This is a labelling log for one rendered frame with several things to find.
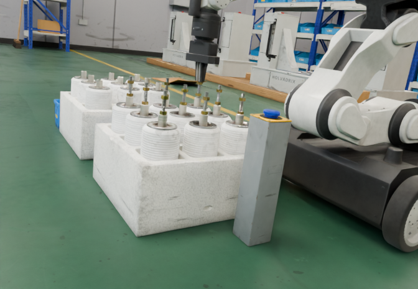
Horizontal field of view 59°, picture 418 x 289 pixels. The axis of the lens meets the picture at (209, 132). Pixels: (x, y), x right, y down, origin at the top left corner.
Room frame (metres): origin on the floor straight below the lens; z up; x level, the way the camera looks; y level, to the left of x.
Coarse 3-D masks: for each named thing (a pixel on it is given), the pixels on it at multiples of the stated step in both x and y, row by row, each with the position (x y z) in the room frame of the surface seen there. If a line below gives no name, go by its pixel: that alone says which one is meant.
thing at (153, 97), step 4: (148, 92) 1.44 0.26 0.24; (152, 92) 1.43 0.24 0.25; (156, 92) 1.43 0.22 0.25; (160, 92) 1.44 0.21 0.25; (168, 92) 1.47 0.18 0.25; (148, 96) 1.44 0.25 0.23; (152, 96) 1.43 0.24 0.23; (156, 96) 1.43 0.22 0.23; (160, 96) 1.44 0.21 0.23; (148, 100) 1.44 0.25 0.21; (152, 100) 1.43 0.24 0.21; (156, 100) 1.43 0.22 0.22; (160, 100) 1.43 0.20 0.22
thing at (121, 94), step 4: (120, 92) 1.37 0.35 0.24; (124, 92) 1.37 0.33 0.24; (132, 92) 1.37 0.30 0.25; (136, 92) 1.38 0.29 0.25; (140, 92) 1.40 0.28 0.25; (120, 96) 1.37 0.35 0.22; (124, 96) 1.37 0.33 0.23; (136, 96) 1.38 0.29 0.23; (140, 96) 1.40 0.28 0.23; (116, 100) 1.40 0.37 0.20; (120, 100) 1.37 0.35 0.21; (124, 100) 1.37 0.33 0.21; (136, 100) 1.38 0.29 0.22; (140, 100) 1.40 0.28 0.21
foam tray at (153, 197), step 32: (96, 128) 1.09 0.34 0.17; (96, 160) 1.07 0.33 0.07; (128, 160) 0.85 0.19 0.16; (192, 160) 0.86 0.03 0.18; (224, 160) 0.90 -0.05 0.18; (128, 192) 0.84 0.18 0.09; (160, 192) 0.81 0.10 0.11; (192, 192) 0.86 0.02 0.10; (224, 192) 0.91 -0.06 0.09; (128, 224) 0.83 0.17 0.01; (160, 224) 0.81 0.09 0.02; (192, 224) 0.86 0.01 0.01
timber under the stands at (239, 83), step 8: (152, 64) 5.72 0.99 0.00; (160, 64) 5.47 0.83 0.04; (168, 64) 5.28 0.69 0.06; (184, 72) 4.87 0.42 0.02; (192, 72) 4.70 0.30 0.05; (208, 80) 4.37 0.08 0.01; (216, 80) 4.23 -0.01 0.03; (224, 80) 4.11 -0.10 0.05; (232, 80) 3.99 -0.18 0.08; (240, 80) 4.10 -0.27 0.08; (248, 80) 4.20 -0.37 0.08; (240, 88) 3.85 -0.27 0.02; (248, 88) 3.74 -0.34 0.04; (256, 88) 3.64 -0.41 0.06; (264, 88) 3.58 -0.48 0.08; (264, 96) 3.53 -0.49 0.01; (272, 96) 3.44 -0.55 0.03; (280, 96) 3.36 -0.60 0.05
